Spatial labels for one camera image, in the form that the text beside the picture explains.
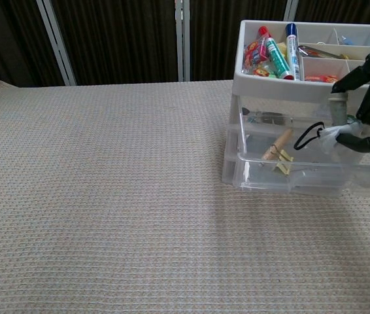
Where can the red pink candy packet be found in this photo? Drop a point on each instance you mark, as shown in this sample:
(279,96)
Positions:
(255,52)

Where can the white marker with blue cap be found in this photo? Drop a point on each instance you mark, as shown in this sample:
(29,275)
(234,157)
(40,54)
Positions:
(293,49)

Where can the clear plastic drawer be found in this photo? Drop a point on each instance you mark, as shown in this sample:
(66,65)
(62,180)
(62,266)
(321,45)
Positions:
(229,170)
(270,183)

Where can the small blue object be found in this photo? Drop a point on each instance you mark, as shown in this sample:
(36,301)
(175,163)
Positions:
(346,40)

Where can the grey screen frame post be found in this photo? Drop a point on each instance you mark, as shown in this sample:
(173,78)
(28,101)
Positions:
(292,9)
(181,39)
(56,42)

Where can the clear plastic drawer organizer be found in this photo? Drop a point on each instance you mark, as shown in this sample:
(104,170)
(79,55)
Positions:
(286,88)

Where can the orange green candy packet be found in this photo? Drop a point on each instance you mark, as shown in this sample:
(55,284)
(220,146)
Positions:
(261,70)

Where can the green marker with red cap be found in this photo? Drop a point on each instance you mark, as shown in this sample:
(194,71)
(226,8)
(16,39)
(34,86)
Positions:
(276,55)

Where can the dark pleated screen panel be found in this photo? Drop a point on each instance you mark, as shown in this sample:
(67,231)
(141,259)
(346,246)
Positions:
(116,39)
(8,39)
(345,11)
(214,39)

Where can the yellow binder clip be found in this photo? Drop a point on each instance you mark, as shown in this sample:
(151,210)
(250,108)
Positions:
(283,165)

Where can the red wrapped candies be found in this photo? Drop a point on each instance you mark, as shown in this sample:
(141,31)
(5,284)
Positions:
(320,78)

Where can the wooden cylinder with red end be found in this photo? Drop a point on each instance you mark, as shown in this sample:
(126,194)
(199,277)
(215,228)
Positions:
(279,142)

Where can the beige woven tablecloth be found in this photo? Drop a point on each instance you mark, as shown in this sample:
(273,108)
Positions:
(106,196)

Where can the yellow foam block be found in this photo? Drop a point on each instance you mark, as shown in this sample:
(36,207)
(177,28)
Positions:
(282,49)

